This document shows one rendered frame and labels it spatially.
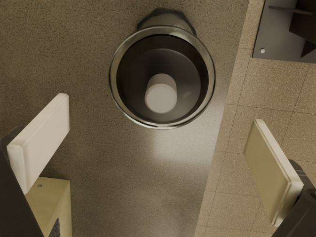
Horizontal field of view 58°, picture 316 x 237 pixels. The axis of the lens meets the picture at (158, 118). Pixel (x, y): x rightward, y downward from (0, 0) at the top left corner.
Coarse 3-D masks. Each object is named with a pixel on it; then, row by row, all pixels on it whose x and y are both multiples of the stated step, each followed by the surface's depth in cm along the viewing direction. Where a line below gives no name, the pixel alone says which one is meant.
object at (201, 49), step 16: (160, 16) 39; (176, 16) 41; (144, 32) 26; (160, 32) 26; (176, 32) 26; (192, 32) 39; (128, 48) 27; (112, 64) 28; (208, 64) 27; (112, 80) 29; (112, 96) 29; (208, 96) 29; (128, 112) 30; (160, 128) 31
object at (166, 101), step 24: (144, 48) 26; (168, 48) 26; (192, 48) 26; (120, 72) 27; (144, 72) 27; (168, 72) 26; (192, 72) 26; (120, 96) 29; (144, 96) 28; (168, 96) 24; (192, 96) 27; (168, 120) 29
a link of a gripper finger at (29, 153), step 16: (64, 96) 19; (48, 112) 17; (64, 112) 19; (32, 128) 15; (48, 128) 17; (64, 128) 20; (16, 144) 14; (32, 144) 15; (48, 144) 17; (16, 160) 14; (32, 160) 15; (48, 160) 17; (16, 176) 14; (32, 176) 15
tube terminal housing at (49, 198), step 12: (36, 180) 62; (48, 180) 62; (60, 180) 63; (36, 192) 59; (48, 192) 59; (60, 192) 59; (36, 204) 56; (48, 204) 56; (60, 204) 58; (36, 216) 53; (48, 216) 54; (60, 216) 59; (48, 228) 53; (60, 228) 60
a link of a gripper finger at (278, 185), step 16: (256, 128) 19; (256, 144) 19; (272, 144) 17; (256, 160) 18; (272, 160) 16; (288, 160) 16; (256, 176) 18; (272, 176) 16; (288, 176) 14; (272, 192) 15; (288, 192) 14; (272, 208) 15; (288, 208) 14; (272, 224) 15
